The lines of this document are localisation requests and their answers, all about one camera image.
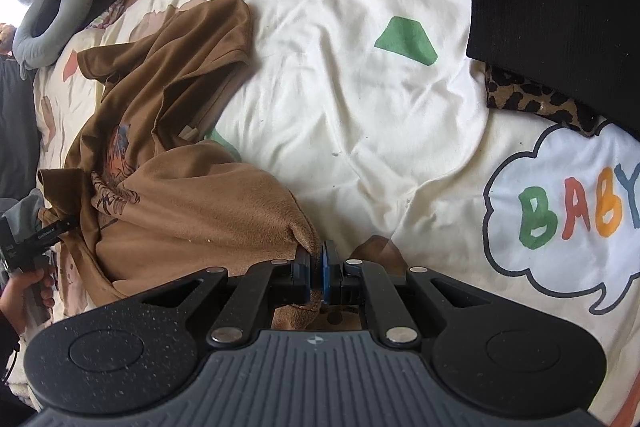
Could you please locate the brown printed t-shirt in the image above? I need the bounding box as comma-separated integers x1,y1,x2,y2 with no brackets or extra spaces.
40,0,321,315

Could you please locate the person's left hand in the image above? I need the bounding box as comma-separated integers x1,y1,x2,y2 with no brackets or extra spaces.
1,269,54,335

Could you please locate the blue denim garment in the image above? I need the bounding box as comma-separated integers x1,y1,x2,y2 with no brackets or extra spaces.
0,188,44,243

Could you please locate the dark grey pillow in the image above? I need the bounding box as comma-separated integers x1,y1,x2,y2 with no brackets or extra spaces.
0,55,41,199

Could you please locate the cream bear print bedsheet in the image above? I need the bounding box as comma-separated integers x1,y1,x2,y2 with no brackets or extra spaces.
35,0,639,426

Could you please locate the grey u-shaped neck pillow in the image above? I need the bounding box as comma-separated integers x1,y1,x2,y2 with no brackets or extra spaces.
12,0,93,80

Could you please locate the small teddy bear toy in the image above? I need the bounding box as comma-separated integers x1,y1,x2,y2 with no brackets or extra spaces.
0,23,16,55

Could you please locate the leopard print cloth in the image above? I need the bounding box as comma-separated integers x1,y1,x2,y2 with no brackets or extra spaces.
485,65,604,138

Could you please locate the floral patterned folded cloth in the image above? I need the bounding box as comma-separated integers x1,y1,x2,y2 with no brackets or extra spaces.
88,0,126,29

